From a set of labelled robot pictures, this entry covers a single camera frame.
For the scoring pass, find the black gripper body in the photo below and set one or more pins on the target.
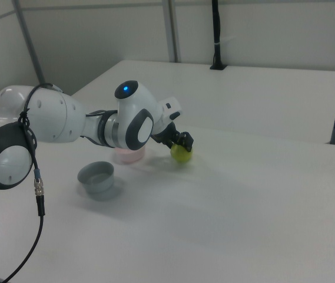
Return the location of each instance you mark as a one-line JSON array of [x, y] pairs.
[[167, 134]]

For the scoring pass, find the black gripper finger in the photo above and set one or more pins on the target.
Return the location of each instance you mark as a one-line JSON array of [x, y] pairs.
[[187, 141], [174, 142]]

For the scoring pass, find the green pear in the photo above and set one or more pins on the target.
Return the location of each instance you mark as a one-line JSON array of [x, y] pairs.
[[182, 156]]

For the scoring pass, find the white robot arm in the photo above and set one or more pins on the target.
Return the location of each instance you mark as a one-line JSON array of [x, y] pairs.
[[55, 121]]

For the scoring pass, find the pink bowl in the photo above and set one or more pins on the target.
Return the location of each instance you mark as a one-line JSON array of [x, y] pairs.
[[129, 157]]

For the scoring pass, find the grey bowl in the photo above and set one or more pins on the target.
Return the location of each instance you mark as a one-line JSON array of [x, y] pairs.
[[99, 184]]

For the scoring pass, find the white side table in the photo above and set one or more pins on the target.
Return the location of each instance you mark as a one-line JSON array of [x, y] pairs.
[[243, 97]]

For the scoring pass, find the grey partition post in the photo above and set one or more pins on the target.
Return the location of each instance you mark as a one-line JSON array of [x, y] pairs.
[[29, 35], [173, 29]]

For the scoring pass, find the black camera pole with base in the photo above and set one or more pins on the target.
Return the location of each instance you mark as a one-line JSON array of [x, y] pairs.
[[216, 29]]

